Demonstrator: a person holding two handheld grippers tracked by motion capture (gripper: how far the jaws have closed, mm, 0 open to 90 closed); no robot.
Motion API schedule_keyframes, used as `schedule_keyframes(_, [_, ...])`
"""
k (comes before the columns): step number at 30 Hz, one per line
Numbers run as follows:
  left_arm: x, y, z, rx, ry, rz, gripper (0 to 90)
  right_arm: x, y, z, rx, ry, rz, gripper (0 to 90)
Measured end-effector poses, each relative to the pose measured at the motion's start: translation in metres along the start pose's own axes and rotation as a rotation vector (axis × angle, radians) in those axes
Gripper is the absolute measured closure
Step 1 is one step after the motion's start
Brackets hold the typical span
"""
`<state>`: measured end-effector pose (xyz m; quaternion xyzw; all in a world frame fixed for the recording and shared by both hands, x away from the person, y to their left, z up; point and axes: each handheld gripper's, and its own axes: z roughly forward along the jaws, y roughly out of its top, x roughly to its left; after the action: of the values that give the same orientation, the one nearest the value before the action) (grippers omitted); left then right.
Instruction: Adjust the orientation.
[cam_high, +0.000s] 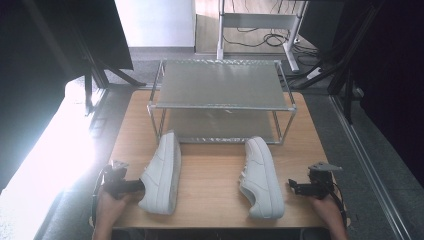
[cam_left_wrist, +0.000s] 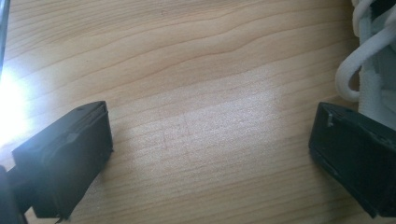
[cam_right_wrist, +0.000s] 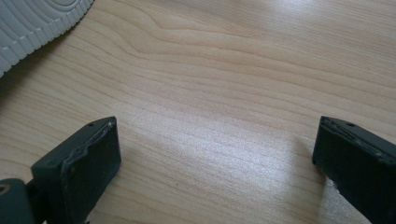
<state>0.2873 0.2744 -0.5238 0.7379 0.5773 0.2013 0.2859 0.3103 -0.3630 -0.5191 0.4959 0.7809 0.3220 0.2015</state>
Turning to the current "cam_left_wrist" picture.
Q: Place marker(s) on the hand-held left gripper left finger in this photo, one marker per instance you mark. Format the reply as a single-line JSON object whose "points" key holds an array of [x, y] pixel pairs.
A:
{"points": [[67, 155]]}

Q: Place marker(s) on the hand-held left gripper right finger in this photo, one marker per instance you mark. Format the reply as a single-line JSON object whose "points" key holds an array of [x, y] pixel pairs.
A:
{"points": [[358, 155]]}

